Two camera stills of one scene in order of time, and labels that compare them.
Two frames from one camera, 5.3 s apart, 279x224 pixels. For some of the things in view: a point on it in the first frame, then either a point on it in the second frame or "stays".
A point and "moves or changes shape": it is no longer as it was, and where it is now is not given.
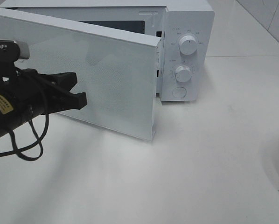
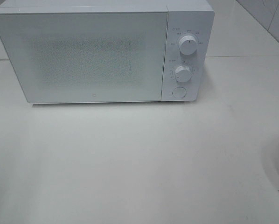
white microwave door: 119,71 moves or changes shape
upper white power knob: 188,45 stays
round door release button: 179,92 stays
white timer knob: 183,73 stays
